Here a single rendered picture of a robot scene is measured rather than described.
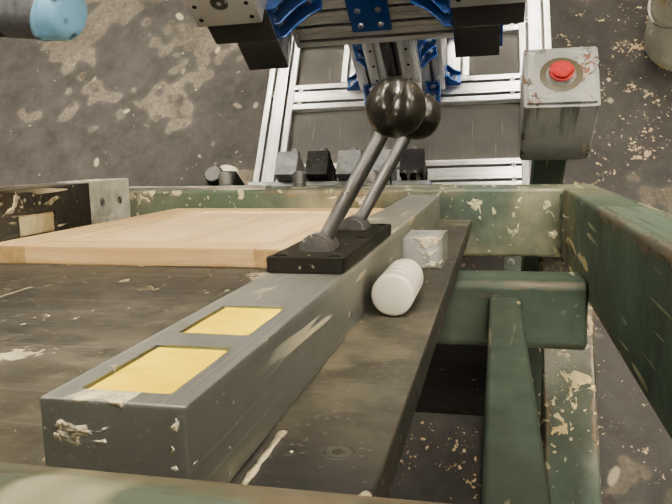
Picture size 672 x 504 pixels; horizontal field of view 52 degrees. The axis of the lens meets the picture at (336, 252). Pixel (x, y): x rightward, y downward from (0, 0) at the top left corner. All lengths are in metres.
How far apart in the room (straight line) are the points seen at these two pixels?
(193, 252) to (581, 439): 0.67
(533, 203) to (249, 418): 0.91
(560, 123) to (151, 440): 1.07
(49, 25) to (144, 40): 1.88
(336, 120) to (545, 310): 1.39
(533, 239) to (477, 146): 0.89
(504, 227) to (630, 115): 1.25
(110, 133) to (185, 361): 2.42
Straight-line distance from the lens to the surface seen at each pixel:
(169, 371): 0.25
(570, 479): 1.12
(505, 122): 2.04
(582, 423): 1.14
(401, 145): 0.56
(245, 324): 0.31
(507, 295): 0.81
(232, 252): 0.70
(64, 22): 1.00
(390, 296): 0.48
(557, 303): 0.81
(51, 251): 0.80
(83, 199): 1.18
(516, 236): 1.14
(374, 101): 0.43
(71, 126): 2.77
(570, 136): 1.27
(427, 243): 0.67
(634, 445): 1.96
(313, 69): 2.24
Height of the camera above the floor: 1.90
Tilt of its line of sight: 63 degrees down
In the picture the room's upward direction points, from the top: 26 degrees counter-clockwise
